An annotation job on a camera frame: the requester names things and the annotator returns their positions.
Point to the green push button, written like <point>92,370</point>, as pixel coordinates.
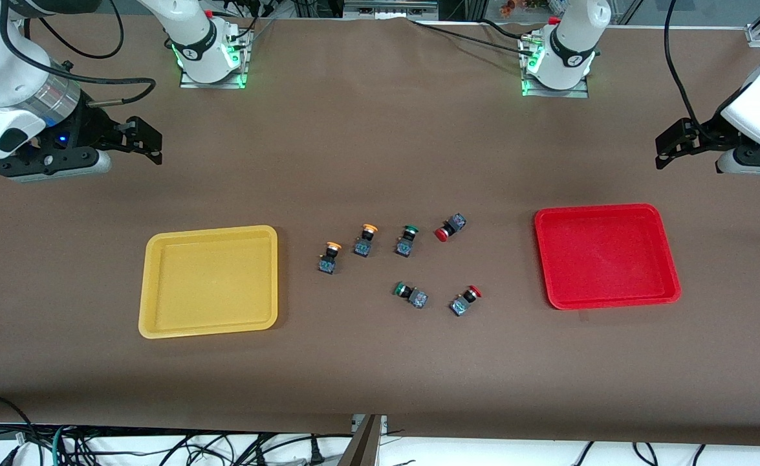
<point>415,298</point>
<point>404,246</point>

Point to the brown table cover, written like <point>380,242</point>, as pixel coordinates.
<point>380,162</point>

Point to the yellow plastic tray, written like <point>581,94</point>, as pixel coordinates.
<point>179,310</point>

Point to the red push button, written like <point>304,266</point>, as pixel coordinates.
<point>462,303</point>
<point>452,225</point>

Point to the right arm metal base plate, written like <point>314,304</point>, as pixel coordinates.
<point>240,74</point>

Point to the yellow push button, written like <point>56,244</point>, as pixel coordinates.
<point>363,246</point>
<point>328,262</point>

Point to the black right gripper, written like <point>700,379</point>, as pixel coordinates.
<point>90,128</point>

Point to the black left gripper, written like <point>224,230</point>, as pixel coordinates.
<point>707,131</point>

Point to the black power plug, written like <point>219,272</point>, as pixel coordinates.
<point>316,453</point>

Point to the brown table leg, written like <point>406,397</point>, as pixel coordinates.
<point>363,446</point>

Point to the silver metal box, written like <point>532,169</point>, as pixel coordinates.
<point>386,8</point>

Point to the red plastic tray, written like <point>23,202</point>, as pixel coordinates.
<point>638,272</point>

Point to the orange small object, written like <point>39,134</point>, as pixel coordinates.
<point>512,8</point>

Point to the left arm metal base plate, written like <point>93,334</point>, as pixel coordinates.
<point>528,90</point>

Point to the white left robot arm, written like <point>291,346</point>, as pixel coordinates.
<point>574,39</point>

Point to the white metal bracket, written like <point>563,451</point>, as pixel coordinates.
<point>357,422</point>

